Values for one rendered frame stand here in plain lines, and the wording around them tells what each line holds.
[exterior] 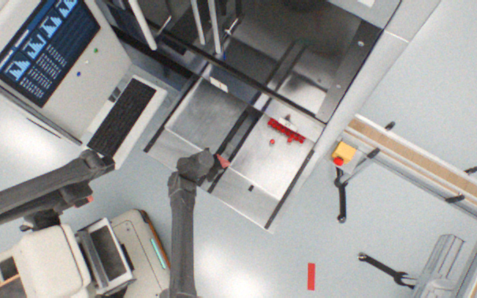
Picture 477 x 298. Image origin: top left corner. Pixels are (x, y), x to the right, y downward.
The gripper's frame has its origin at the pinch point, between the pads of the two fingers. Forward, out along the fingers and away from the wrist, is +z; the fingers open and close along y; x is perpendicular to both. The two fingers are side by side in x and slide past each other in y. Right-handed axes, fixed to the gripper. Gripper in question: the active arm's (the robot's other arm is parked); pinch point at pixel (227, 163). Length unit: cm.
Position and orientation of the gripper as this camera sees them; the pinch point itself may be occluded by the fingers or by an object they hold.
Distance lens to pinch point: 133.0
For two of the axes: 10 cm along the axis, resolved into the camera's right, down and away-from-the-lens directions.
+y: -4.3, -8.0, 4.2
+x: -5.5, 6.0, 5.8
